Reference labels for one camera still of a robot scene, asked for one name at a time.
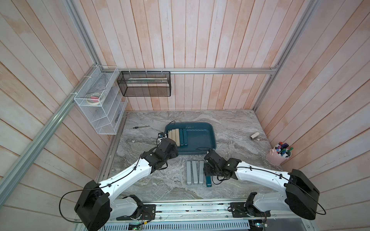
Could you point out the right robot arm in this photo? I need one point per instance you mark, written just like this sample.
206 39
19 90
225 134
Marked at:
293 191

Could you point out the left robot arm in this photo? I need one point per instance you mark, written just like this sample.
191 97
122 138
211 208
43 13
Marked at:
99 202

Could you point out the tape roll in rack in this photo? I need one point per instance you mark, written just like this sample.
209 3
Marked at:
95 98

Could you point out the pink pen cup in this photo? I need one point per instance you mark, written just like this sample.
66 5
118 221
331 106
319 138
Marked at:
279 153

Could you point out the small beige roll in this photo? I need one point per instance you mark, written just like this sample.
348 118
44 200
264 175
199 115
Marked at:
254 136

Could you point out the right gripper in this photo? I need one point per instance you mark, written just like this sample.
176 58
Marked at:
206 169

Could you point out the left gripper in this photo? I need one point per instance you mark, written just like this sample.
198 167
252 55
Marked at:
174 152

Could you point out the teal plastic storage box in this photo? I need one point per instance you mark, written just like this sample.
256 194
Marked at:
201 137

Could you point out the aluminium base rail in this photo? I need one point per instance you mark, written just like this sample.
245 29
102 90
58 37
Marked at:
198 215

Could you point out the black mesh basket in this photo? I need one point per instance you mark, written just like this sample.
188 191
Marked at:
145 83

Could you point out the white wire shelf rack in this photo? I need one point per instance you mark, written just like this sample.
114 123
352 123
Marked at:
105 118

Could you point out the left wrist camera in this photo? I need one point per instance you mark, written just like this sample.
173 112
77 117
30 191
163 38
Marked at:
161 135

